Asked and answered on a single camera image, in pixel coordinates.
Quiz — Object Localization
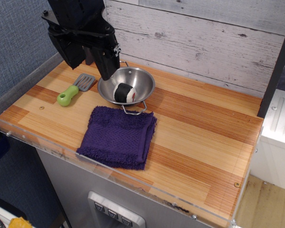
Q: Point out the yellow object at corner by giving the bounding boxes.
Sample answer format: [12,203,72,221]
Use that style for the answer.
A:
[8,217,33,228]

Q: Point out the black and white sushi roll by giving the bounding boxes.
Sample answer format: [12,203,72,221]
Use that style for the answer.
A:
[113,83,136,103]

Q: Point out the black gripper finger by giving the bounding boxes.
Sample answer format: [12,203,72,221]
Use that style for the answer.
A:
[90,47,120,81]
[48,34,86,69]

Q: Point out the stainless steel bowl with handles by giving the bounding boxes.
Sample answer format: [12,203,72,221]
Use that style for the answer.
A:
[97,66,155,115]

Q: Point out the dark grey left post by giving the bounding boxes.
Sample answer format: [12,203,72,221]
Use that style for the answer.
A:
[83,47,94,65]

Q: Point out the dark grey right post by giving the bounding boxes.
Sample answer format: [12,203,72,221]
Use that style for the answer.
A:
[257,39,285,118]

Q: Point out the silver cabinet with buttons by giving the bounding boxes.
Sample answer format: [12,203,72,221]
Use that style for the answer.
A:
[38,149,230,228]

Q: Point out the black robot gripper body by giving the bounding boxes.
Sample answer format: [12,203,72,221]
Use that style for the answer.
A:
[42,0,120,54]

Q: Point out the white aluminium side unit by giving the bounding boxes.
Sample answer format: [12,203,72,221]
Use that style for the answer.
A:
[250,89,285,189]

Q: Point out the purple folded towel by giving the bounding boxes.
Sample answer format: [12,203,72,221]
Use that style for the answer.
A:
[76,106,157,170]

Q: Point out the clear acrylic edge guard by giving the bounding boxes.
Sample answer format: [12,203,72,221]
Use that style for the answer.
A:
[0,40,264,228]

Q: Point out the dark grey post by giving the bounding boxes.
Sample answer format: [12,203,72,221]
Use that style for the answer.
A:
[257,39,285,118]
[83,47,94,65]

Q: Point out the green handled grey spatula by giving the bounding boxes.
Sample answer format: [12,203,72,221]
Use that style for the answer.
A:
[57,73,95,107]

